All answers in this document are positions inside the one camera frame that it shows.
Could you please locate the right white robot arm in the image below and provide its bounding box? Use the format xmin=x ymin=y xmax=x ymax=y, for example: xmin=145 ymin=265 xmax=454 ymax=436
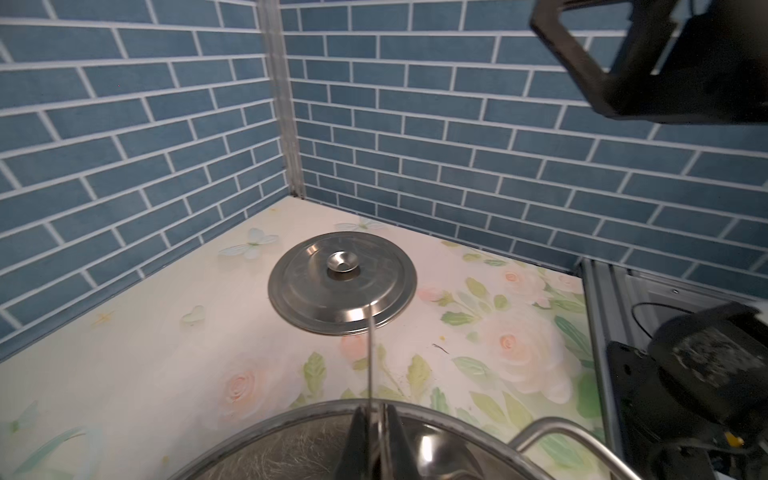
xmin=530 ymin=1 xmax=767 ymax=479

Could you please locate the stainless steel pot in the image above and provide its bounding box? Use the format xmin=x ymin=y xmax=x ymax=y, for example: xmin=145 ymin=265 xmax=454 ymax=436
xmin=174 ymin=400 xmax=637 ymax=479

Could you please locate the floral table mat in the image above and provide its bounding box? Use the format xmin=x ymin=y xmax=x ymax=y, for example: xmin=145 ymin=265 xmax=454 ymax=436
xmin=1 ymin=198 xmax=604 ymax=479

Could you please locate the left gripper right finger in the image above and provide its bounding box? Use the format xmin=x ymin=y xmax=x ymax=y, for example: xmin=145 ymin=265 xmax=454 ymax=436
xmin=379 ymin=403 xmax=421 ymax=479

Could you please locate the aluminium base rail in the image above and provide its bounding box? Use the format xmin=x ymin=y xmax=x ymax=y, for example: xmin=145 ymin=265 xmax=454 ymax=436
xmin=576 ymin=258 xmax=755 ymax=455

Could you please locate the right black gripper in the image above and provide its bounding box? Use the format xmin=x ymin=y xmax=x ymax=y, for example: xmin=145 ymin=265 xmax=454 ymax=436
xmin=530 ymin=1 xmax=767 ymax=124

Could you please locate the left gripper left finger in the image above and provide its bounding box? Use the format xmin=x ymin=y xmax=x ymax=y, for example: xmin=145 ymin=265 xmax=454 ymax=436
xmin=334 ymin=406 xmax=371 ymax=480

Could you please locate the steel ladle spoon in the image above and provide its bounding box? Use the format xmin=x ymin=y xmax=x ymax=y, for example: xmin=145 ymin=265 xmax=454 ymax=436
xmin=363 ymin=304 xmax=379 ymax=479

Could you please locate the steel pot lid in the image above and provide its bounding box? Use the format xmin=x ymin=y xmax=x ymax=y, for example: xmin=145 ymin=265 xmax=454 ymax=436
xmin=268 ymin=231 xmax=417 ymax=336

